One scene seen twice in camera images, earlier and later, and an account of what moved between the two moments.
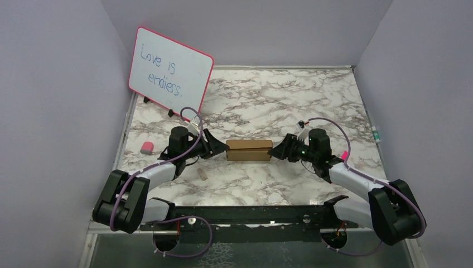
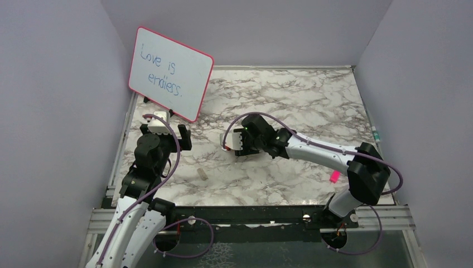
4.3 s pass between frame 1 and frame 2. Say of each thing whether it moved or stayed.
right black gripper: moved
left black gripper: moved
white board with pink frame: stayed
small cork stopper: stayed
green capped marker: stayed
